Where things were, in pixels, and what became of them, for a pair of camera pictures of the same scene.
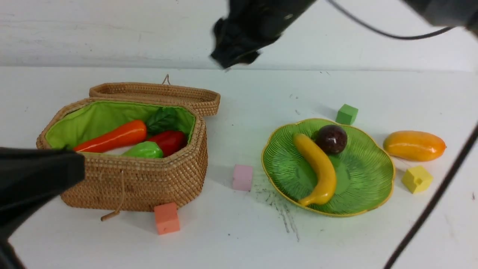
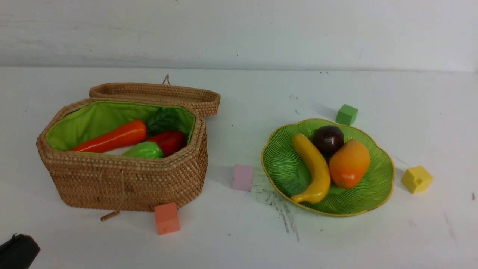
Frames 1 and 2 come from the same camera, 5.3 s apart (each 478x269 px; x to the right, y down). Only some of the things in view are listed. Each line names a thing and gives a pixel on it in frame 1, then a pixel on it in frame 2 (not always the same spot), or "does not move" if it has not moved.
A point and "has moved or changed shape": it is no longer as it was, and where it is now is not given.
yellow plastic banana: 328,193 has moved or changed shape
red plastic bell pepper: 170,141 does not move
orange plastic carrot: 131,132 does not move
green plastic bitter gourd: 145,149 does not move
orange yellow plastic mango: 413,146 to 348,163
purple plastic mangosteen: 332,138 does not move
